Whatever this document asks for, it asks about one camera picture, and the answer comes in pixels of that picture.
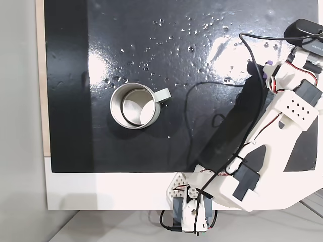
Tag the black webcam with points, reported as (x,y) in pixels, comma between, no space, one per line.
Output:
(302,27)

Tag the glossy black table mat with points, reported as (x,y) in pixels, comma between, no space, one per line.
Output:
(151,151)

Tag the beige wooden board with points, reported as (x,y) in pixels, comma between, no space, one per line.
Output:
(40,75)

